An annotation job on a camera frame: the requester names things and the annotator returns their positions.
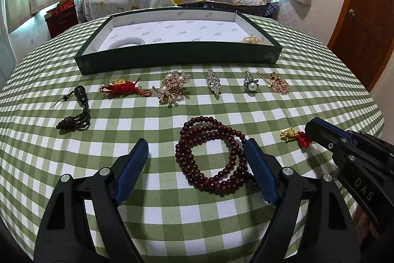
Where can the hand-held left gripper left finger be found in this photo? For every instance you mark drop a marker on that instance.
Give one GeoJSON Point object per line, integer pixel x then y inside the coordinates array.
{"type": "Point", "coordinates": [134, 167]}

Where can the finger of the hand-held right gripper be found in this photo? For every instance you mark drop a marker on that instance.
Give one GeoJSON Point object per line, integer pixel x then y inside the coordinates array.
{"type": "Point", "coordinates": [329, 127]}
{"type": "Point", "coordinates": [323, 141]}

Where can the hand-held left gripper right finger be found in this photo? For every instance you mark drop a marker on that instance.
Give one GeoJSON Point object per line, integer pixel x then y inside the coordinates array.
{"type": "Point", "coordinates": [260, 167]}

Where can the gold charm with red tassel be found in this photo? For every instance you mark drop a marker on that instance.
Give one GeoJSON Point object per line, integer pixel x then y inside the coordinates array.
{"type": "Point", "coordinates": [287, 135]}

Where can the gold pearl flower brooch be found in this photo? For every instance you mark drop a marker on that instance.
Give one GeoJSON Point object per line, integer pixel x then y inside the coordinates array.
{"type": "Point", "coordinates": [172, 85]}

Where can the dark green cardboard box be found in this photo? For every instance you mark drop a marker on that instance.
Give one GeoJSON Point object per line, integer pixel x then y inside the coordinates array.
{"type": "Point", "coordinates": [184, 58]}

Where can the green checked tablecloth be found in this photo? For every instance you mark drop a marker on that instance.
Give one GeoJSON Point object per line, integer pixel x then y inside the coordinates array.
{"type": "Point", "coordinates": [197, 220]}

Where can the silver crystal brooch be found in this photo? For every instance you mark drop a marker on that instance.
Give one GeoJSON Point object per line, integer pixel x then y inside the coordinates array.
{"type": "Point", "coordinates": [213, 81]}

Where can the wooden door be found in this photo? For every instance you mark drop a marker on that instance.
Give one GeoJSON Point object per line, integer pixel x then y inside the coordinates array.
{"type": "Point", "coordinates": [366, 19]}

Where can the metal door knob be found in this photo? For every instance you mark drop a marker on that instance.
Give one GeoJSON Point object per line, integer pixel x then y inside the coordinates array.
{"type": "Point", "coordinates": [351, 12]}

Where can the white jade bangle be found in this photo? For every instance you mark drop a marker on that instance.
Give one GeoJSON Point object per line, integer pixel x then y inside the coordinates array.
{"type": "Point", "coordinates": [135, 39]}

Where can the wooden nightstand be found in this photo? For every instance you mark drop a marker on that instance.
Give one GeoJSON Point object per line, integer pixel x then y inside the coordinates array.
{"type": "Point", "coordinates": [61, 22]}

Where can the red box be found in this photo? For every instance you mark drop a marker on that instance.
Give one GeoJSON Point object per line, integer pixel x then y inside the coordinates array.
{"type": "Point", "coordinates": [67, 6]}

